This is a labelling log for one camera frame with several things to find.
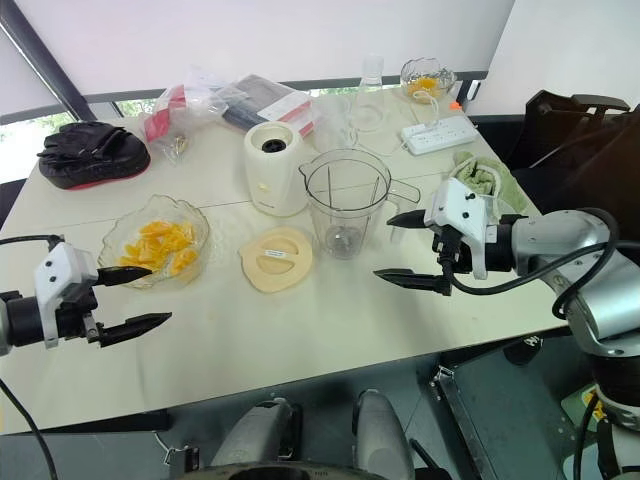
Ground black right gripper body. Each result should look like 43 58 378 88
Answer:
430 224 475 277

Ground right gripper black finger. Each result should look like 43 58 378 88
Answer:
385 210 427 231
372 268 454 298

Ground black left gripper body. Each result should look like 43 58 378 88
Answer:
52 284 107 347

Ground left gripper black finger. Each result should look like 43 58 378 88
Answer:
94 265 153 288
96 311 173 350

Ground orange food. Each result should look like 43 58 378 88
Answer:
117 219 199 279

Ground cream blender lid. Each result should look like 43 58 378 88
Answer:
237 225 315 296

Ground small glass bowl with fruit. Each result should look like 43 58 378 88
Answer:
399 56 458 105

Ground large wavy glass bowl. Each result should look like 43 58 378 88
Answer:
96 193 211 292

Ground clear plastic blender jar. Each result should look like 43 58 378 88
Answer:
298 148 422 262

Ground green towel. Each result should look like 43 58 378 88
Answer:
451 149 530 224

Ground white power strip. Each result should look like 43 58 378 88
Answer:
401 117 479 156

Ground black bag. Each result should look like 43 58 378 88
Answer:
36 121 152 193

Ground clear plastic bottle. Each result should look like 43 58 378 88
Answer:
348 53 390 133

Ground small clear bag metal parts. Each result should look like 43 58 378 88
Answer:
167 132 192 164

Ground cream blender base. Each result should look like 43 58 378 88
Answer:
243 121 310 218

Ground grey rounded shape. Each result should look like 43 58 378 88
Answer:
351 388 417 480
210 397 304 472

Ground dark brown chair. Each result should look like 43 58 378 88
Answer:
509 89 640 226

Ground red white paper card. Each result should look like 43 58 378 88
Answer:
258 93 317 136

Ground clear bag with red contents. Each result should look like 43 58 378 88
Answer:
143 63 224 166

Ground clear bag with dark cloth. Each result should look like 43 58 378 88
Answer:
209 73 322 137

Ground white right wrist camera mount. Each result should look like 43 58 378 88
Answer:
423 177 499 280

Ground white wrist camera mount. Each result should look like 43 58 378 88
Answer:
423 177 499 280
33 243 99 350

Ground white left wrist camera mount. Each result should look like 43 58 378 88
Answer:
33 243 99 350

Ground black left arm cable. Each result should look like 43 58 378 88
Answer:
0 233 67 480

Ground white power cord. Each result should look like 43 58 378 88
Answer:
382 92 444 154

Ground black metal frame stand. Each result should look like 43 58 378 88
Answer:
429 344 596 480

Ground dark window frame bar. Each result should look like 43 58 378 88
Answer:
0 0 92 122

